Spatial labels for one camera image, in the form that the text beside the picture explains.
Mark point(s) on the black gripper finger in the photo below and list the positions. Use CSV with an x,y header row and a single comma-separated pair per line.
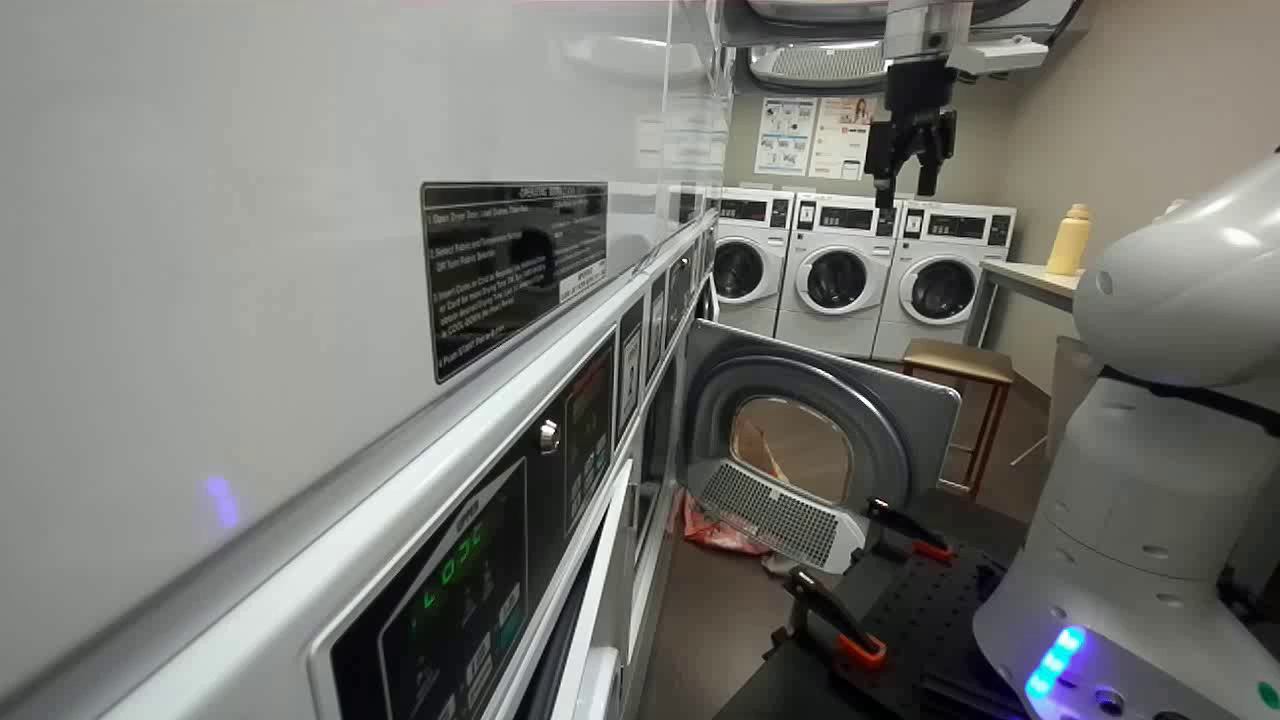
x,y
887,172
939,161

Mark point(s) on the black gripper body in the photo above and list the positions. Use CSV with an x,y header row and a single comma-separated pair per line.
x,y
922,88

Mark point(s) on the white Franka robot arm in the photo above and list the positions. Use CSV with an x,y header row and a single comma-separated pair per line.
x,y
1175,506

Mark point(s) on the white stacked dryer numbered 3-4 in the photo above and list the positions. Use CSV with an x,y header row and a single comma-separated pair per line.
x,y
682,224

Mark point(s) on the black dryer display panel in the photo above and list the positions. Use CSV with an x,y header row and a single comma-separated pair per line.
x,y
467,601
682,293

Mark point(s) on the white stacked dryer numbered 2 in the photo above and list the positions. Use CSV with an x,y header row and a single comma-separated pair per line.
x,y
202,267

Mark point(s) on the white front-load washer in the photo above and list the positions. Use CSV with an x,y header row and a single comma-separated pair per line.
x,y
944,286
832,282
747,267

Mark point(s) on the yellow bottle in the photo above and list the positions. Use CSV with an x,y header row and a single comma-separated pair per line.
x,y
1068,240

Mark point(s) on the wooden stool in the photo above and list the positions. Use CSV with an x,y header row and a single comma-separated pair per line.
x,y
962,360

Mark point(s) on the number 3 placard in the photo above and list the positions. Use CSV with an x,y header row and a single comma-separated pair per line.
x,y
659,322

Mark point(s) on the black warning label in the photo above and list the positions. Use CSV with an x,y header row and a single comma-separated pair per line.
x,y
507,267

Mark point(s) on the red bag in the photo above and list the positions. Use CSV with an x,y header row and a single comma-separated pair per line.
x,y
720,528

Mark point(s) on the small silver panel lock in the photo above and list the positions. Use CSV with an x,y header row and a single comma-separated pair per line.
x,y
551,435

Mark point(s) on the black breadboard table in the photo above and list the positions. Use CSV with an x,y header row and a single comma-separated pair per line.
x,y
935,627

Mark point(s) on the white wall poster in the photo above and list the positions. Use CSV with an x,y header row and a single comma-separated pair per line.
x,y
843,137
787,132

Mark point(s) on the wall counter shelf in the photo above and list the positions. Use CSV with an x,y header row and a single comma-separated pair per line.
x,y
1034,282

